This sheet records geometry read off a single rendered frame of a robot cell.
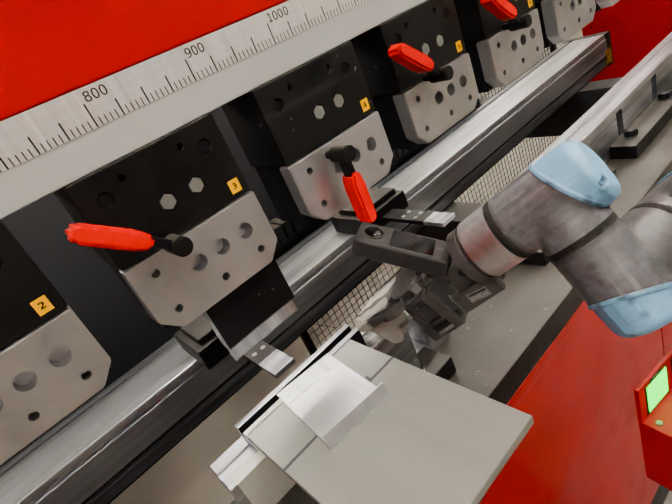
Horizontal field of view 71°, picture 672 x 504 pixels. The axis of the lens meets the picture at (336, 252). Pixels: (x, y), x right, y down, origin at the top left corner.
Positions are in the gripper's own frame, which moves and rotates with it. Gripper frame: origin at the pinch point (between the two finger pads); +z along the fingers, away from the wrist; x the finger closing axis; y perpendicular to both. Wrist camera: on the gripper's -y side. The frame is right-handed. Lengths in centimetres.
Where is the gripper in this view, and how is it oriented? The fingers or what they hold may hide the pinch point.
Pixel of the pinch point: (358, 320)
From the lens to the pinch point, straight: 66.7
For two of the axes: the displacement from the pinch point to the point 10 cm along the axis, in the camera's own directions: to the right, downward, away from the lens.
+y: 7.6, 6.3, 1.5
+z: -5.8, 5.5, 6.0
